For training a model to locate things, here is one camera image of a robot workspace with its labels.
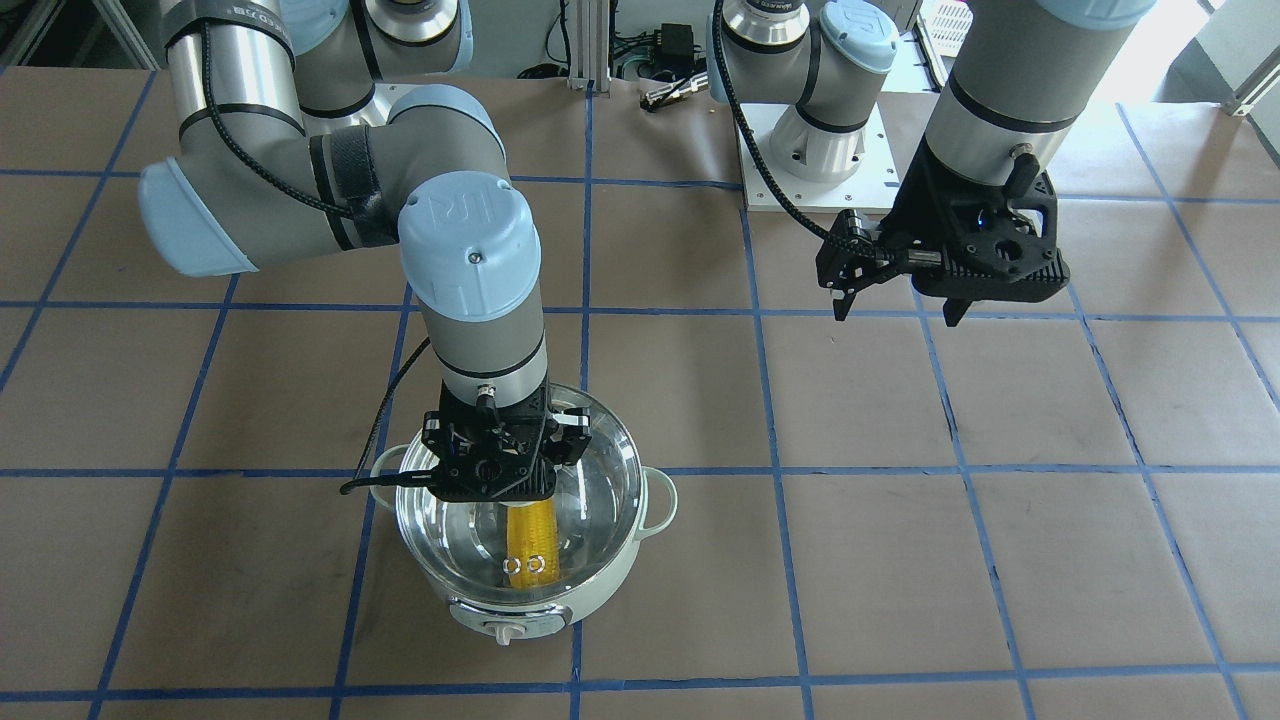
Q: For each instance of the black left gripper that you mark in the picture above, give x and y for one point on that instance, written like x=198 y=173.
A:
x=918 y=213

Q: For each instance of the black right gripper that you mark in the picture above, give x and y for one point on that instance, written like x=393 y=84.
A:
x=434 y=439

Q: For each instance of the yellow corn cob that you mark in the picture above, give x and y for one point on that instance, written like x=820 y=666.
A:
x=533 y=551

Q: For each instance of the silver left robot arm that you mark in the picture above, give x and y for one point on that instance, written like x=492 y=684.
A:
x=1024 y=74

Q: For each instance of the mint green cooking pot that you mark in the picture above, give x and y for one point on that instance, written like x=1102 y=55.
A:
x=607 y=504

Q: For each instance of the white plastic basket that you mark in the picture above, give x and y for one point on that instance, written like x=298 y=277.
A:
x=947 y=23

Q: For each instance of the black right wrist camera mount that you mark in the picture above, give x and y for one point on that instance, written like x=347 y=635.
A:
x=474 y=464

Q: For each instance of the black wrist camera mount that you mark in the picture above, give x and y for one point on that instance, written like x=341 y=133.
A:
x=474 y=464
x=994 y=247

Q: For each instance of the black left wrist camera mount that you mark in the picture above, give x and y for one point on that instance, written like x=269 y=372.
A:
x=994 y=247

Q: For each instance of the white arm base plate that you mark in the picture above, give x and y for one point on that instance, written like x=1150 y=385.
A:
x=821 y=171

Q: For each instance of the aluminium frame post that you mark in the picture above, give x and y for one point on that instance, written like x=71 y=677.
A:
x=589 y=31

